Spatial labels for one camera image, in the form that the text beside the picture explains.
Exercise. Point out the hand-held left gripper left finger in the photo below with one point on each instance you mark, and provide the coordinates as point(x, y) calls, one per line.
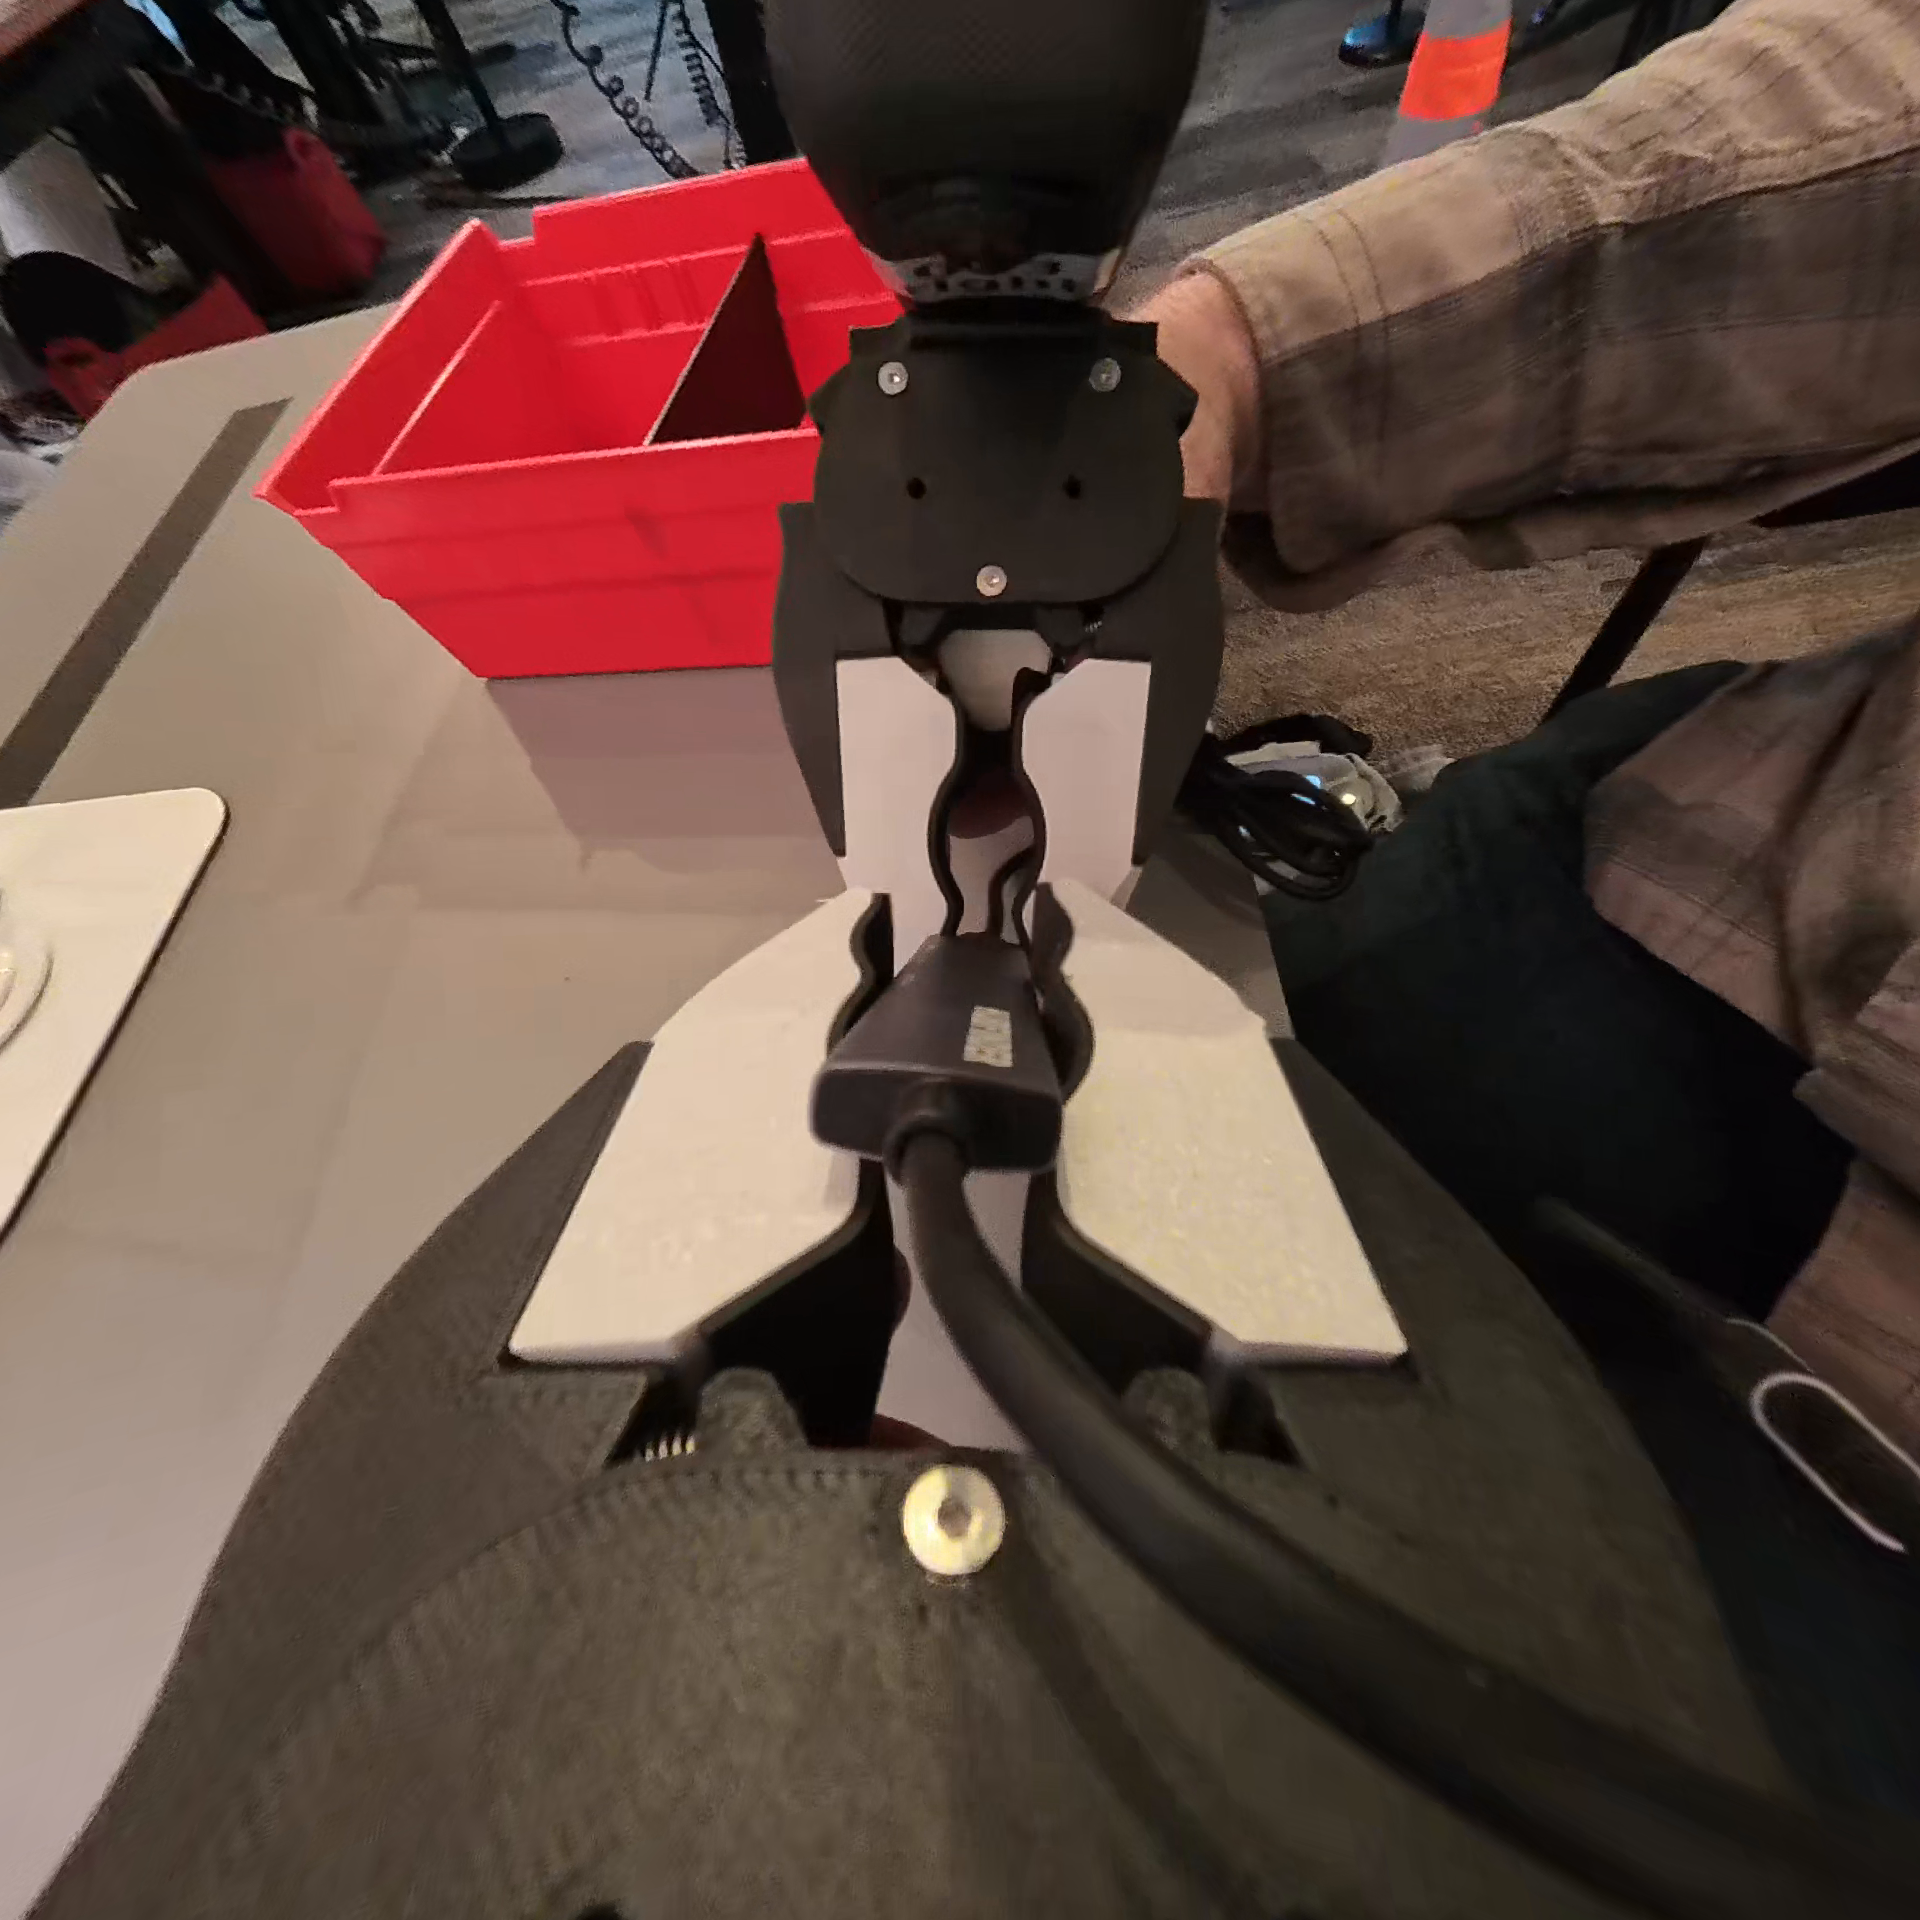
point(690, 1183)

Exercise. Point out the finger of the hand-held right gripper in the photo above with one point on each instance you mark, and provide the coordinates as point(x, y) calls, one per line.
point(1102, 780)
point(887, 780)

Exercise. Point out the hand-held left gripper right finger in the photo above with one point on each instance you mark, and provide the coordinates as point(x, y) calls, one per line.
point(1217, 1183)

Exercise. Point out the red plastic bin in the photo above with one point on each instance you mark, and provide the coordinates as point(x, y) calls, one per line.
point(525, 571)

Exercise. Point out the person's right forearm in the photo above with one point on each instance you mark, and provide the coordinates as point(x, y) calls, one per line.
point(1581, 294)

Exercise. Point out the person's right hand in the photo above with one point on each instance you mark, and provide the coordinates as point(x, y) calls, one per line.
point(1228, 389)

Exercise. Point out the black bin divider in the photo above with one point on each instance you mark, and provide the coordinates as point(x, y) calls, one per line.
point(744, 378)

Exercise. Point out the black floor lamp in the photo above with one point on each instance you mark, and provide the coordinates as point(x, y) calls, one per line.
point(510, 143)

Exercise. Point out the orange traffic cone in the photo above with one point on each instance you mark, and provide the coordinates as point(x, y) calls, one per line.
point(1448, 67)

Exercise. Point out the red bag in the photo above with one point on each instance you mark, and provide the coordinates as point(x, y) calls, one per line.
point(164, 339)
point(300, 211)

